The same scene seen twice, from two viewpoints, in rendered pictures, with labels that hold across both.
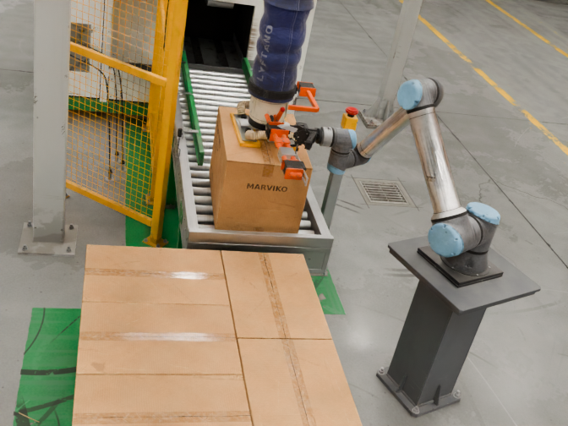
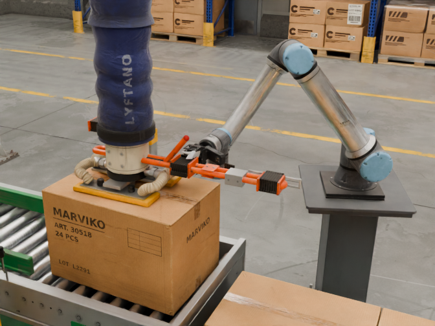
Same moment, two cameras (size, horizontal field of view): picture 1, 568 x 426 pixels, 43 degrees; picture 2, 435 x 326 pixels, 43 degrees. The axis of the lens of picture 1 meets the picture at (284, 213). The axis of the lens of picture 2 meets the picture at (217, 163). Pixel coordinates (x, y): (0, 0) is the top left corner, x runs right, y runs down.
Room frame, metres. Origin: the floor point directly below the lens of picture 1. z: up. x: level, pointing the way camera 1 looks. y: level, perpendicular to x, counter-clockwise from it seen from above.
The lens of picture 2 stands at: (1.63, 1.52, 1.93)
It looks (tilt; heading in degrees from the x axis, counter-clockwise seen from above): 23 degrees down; 310
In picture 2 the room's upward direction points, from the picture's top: 1 degrees clockwise
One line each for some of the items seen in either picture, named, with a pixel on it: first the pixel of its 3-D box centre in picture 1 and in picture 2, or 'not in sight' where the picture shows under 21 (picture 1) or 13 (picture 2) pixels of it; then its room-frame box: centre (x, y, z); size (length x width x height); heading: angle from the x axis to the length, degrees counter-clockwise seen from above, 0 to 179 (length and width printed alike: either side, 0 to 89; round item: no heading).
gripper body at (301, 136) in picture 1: (307, 133); (199, 153); (3.03, -0.03, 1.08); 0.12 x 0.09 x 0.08; 107
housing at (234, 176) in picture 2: (286, 155); (236, 177); (2.78, 0.04, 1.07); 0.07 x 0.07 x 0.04; 17
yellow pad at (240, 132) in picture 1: (245, 127); (116, 187); (3.20, 0.27, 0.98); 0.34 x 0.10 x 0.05; 17
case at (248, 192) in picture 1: (256, 171); (134, 229); (3.21, 0.18, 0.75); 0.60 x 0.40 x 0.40; 14
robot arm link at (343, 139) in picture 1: (341, 139); (217, 141); (3.07, -0.19, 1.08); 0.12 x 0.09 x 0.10; 107
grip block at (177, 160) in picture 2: (277, 132); (184, 165); (2.99, 0.10, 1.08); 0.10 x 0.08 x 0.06; 107
